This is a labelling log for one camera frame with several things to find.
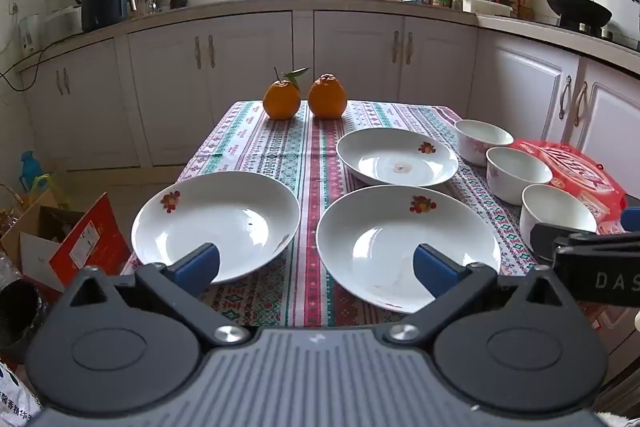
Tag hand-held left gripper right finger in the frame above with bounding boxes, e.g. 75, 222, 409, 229
382, 243, 576, 348

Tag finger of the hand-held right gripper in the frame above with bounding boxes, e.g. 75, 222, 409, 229
530, 222, 601, 265
620, 206, 640, 234

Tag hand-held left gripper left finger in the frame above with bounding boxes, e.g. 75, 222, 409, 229
67, 243, 251, 348

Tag white floral bowl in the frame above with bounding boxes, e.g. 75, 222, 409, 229
454, 119, 514, 168
486, 146, 554, 206
519, 184, 598, 258

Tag white floral plate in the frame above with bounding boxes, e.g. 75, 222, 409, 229
131, 171, 301, 284
316, 185, 502, 314

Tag white floral plate stained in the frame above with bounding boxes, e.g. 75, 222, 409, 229
336, 127, 459, 188

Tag red printed packet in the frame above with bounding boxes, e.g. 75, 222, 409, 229
510, 138, 628, 235

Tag open red cardboard box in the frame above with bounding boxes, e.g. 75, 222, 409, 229
0, 192, 132, 295

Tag patterned striped tablecloth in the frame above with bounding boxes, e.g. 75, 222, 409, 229
120, 99, 626, 328

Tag white kitchen base cabinets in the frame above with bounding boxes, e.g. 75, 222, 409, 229
20, 9, 640, 188

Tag orange with green leaf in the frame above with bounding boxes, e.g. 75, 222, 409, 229
263, 67, 311, 120

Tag dark round pot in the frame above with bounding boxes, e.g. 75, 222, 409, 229
0, 279, 45, 353

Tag black gas stove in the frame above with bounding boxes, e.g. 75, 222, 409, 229
557, 19, 640, 50

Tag blue plastic bottle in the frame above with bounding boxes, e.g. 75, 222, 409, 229
20, 151, 45, 194

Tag bumpy-topped orange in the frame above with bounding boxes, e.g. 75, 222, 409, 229
308, 73, 348, 119

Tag white printed bag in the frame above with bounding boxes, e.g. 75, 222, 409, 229
0, 359, 43, 427

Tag white rectangular tray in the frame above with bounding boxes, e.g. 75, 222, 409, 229
460, 0, 513, 18

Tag light kitchen countertop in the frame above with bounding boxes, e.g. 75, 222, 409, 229
15, 0, 640, 72

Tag dark blue electric kettle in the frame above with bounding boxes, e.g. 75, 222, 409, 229
72, 0, 131, 32

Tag white plastic jug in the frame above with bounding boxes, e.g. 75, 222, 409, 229
19, 14, 43, 55

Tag black power cable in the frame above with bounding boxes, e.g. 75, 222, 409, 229
0, 38, 58, 92

